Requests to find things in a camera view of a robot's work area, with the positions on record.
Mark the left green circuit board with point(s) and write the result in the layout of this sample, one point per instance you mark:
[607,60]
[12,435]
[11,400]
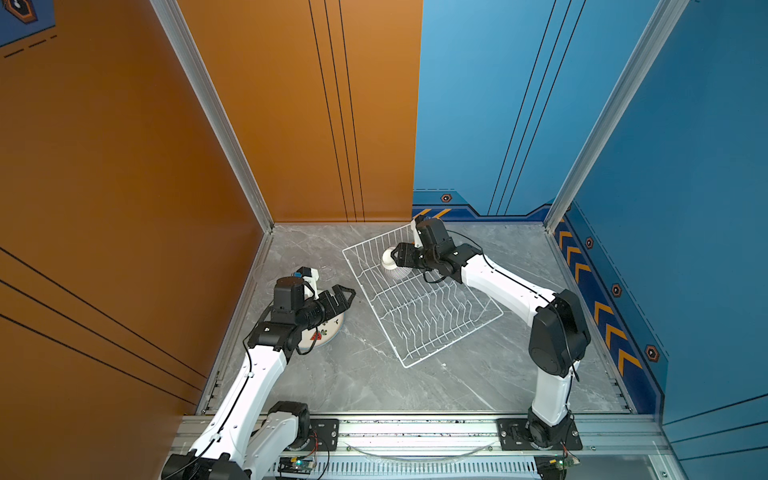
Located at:
[295,467]

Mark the right circuit board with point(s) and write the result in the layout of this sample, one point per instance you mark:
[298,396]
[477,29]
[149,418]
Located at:
[555,468]

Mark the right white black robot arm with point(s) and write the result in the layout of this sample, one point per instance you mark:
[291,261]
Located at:
[559,332]

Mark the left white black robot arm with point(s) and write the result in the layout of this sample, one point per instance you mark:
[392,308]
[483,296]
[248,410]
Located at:
[233,445]

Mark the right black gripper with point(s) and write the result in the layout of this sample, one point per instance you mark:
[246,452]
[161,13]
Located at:
[404,254]

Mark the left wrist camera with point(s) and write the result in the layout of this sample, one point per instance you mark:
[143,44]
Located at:
[309,277]

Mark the small white bowl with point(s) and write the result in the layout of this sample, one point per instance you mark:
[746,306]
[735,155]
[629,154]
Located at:
[393,262]

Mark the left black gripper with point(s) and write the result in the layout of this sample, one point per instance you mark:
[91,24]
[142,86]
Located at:
[342,305]

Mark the aluminium front rail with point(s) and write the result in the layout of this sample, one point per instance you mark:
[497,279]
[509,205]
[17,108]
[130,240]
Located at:
[466,446]

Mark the white wire dish rack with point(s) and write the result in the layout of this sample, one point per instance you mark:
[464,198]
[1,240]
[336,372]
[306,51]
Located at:
[420,314]

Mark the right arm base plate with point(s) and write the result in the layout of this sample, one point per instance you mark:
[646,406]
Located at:
[518,434]

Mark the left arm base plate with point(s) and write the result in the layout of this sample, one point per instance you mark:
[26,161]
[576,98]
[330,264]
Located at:
[315,433]

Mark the white plate red pattern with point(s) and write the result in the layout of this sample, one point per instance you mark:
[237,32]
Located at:
[318,336]

